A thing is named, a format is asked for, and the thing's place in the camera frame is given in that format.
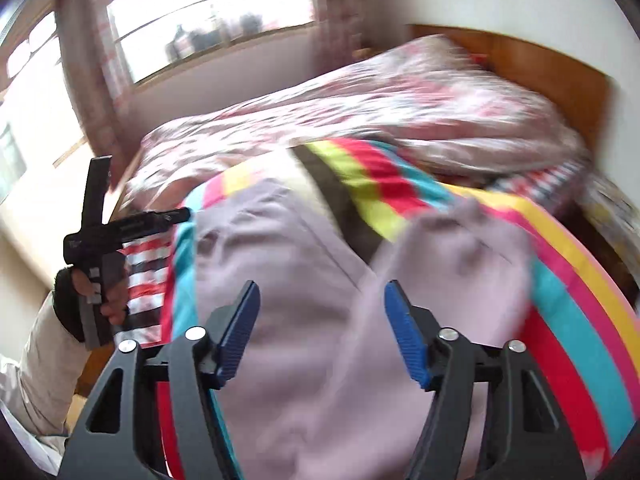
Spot lilac pants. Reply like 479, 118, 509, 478
192, 177, 533, 480

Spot red floral quilt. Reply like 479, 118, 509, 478
122, 35, 591, 211

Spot person's left hand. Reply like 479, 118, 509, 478
54, 260, 132, 343

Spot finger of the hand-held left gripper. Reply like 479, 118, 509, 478
115, 207, 192, 242
90, 157, 114, 233

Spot rainbow striped blanket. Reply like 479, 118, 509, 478
160, 137, 636, 480

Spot side window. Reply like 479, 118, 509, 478
0, 10, 96, 206

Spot person's left forearm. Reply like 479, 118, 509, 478
0, 292, 92, 466

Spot wooden bed headboard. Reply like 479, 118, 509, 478
407, 24, 615, 161

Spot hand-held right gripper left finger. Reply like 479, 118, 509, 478
59, 280, 262, 480

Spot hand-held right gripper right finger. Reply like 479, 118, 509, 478
384, 280, 587, 480

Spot large window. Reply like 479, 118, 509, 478
102, 0, 321, 86

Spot pink patterned curtain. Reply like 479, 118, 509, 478
307, 0, 373, 58
55, 0, 146, 196

